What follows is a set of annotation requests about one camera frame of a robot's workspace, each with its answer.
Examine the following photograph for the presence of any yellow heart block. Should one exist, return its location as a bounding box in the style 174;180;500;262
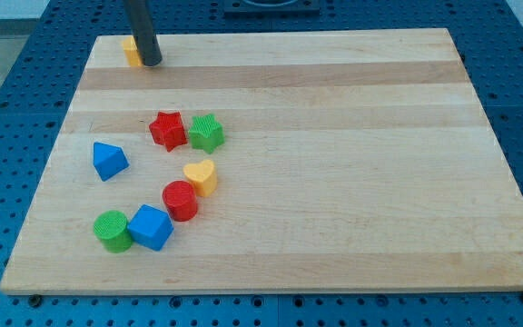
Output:
183;159;218;197

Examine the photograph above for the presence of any green star block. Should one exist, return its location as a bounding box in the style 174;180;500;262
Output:
188;114;224;154

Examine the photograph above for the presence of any light wooden board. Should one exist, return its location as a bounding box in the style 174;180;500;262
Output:
0;28;523;295

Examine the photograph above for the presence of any red cylinder block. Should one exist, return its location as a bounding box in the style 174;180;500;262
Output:
162;181;198;222

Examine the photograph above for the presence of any red star block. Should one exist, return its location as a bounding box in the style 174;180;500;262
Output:
149;112;188;152

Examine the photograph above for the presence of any blue cube block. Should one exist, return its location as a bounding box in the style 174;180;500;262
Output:
127;204;174;251

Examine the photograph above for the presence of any blue triangle block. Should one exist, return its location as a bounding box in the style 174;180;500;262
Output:
93;142;129;182

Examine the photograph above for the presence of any green cylinder block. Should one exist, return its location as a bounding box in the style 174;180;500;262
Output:
93;210;133;253

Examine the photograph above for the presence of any yellow block behind rod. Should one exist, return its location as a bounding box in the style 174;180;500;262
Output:
121;35;143;67

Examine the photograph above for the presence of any black cylindrical pointer rod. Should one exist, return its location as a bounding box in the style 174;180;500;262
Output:
123;0;163;67

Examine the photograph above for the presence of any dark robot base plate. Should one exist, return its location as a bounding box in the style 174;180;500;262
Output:
222;0;321;15

